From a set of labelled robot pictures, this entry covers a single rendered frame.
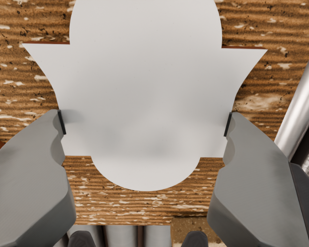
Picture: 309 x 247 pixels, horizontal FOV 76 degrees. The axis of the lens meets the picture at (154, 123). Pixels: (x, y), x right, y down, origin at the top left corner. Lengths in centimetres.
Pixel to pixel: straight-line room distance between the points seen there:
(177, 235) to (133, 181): 7
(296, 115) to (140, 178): 13
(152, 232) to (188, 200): 9
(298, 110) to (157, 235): 20
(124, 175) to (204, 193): 7
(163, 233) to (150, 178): 12
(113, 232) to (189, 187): 13
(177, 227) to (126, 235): 9
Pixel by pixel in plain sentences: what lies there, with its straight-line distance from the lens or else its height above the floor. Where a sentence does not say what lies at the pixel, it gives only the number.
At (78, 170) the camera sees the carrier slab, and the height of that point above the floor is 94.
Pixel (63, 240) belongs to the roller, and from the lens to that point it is 34.
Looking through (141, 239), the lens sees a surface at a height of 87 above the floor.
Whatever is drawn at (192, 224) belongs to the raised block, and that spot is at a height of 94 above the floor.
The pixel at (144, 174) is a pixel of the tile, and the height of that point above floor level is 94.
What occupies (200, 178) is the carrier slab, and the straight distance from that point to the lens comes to 17.
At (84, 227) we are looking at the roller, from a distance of 27.
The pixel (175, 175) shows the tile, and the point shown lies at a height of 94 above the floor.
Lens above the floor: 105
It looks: 58 degrees down
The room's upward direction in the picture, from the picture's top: 179 degrees clockwise
